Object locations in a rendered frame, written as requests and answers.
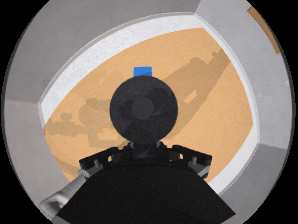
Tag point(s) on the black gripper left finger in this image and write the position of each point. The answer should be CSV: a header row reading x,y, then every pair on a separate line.
x,y
99,161

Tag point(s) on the blue kettle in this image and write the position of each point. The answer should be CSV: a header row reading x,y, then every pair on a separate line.
x,y
153,118

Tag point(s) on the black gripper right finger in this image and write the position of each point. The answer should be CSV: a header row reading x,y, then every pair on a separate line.
x,y
198,161

